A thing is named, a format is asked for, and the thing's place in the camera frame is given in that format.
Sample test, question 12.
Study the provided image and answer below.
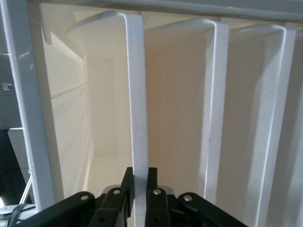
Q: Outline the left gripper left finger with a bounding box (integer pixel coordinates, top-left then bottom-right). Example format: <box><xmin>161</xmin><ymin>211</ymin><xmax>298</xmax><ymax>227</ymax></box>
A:
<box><xmin>20</xmin><ymin>166</ymin><xmax>135</xmax><ymax>227</ymax></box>

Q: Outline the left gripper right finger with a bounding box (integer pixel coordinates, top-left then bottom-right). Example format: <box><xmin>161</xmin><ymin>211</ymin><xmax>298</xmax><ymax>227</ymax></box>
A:
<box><xmin>144</xmin><ymin>167</ymin><xmax>249</xmax><ymax>227</ymax></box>

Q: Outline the white drawer cabinet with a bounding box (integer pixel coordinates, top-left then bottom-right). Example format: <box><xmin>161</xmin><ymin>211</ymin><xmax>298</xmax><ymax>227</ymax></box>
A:
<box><xmin>0</xmin><ymin>0</ymin><xmax>303</xmax><ymax>211</ymax></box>

